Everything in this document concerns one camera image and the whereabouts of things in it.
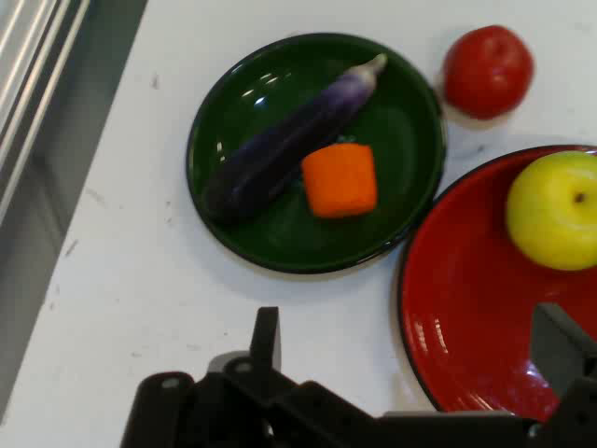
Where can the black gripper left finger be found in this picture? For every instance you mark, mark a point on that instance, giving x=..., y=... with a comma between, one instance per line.
x=219, y=410

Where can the red toy tomato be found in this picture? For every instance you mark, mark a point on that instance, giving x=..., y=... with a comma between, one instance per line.
x=487, y=70

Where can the purple toy eggplant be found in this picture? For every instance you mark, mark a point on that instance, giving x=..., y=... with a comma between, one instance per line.
x=280, y=149

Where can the red round plate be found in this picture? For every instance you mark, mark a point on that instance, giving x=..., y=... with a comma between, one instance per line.
x=471, y=298

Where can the green toy apple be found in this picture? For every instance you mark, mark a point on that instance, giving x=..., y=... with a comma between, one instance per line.
x=552, y=214

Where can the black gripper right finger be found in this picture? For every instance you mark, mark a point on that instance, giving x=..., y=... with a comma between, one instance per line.
x=573, y=373

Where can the orange toy carrot piece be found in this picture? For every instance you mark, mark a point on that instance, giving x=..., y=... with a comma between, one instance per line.
x=339, y=181

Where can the aluminium rail profile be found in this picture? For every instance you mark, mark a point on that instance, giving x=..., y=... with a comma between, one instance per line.
x=32, y=84

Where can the dark green round plate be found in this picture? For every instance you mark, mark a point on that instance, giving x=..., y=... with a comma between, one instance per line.
x=396, y=154

